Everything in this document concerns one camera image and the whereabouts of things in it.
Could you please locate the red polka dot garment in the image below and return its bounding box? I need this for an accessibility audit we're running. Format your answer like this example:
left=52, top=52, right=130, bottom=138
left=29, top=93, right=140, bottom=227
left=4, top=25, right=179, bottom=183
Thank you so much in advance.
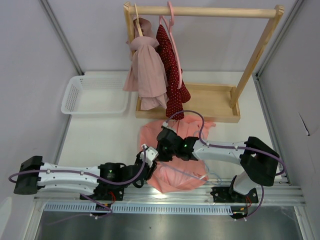
left=156, top=24, right=191, bottom=118

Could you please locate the white plastic basket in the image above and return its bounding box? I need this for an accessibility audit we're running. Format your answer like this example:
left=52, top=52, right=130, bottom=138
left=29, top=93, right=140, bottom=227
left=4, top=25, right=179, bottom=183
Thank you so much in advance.
left=60, top=74, right=129, bottom=117

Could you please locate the salmon pink skirt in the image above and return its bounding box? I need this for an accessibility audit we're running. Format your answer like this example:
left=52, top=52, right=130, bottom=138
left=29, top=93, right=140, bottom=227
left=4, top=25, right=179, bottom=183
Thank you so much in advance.
left=139, top=115, right=209, bottom=194

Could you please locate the white slotted cable duct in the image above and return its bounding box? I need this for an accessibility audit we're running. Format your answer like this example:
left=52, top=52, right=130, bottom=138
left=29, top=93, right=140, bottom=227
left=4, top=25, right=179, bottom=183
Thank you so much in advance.
left=44, top=201, right=233, bottom=216

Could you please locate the wooden clothes rack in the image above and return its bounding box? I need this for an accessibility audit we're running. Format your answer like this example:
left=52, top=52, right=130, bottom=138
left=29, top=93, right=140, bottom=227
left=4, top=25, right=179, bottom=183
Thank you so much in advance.
left=123, top=2, right=285, bottom=126

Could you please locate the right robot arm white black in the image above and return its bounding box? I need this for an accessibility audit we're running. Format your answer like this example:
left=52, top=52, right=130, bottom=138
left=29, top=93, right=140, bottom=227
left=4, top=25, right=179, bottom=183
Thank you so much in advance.
left=156, top=127, right=279, bottom=202

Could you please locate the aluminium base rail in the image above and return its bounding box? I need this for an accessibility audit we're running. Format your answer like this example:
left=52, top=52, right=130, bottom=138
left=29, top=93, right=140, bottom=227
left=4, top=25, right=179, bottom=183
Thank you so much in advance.
left=33, top=177, right=307, bottom=203

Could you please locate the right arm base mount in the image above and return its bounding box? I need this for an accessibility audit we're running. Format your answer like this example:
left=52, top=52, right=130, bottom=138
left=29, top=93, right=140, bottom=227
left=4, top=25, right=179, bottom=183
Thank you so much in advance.
left=210, top=186, right=259, bottom=204

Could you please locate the light blue wire hanger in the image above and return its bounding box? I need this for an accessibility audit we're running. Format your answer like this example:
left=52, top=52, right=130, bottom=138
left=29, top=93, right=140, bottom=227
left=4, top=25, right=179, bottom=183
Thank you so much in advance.
left=156, top=130, right=222, bottom=191

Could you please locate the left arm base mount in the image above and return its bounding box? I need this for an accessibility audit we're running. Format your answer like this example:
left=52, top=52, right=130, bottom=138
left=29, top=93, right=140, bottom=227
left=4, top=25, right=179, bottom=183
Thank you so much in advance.
left=87, top=184, right=125, bottom=201

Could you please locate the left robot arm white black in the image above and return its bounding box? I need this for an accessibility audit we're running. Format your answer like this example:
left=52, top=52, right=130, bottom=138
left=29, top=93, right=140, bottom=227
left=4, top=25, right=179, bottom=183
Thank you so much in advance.
left=9, top=150, right=158, bottom=200

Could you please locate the wooden hanger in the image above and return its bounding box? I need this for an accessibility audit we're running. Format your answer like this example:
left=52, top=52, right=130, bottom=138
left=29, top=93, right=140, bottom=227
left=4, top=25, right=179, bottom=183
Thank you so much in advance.
left=134, top=3, right=144, bottom=37

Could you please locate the pink plastic hanger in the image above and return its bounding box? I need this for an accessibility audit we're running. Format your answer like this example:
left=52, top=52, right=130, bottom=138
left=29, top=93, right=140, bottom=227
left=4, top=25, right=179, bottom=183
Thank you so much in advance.
left=159, top=1, right=183, bottom=89

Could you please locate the dusty pink hanging garment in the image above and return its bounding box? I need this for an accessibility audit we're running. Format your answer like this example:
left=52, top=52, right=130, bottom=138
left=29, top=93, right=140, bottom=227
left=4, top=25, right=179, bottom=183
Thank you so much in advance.
left=123, top=17, right=169, bottom=111

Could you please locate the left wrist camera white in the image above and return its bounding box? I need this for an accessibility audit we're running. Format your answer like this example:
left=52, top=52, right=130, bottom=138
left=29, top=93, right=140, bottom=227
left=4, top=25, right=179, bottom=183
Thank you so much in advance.
left=140, top=144, right=159, bottom=167

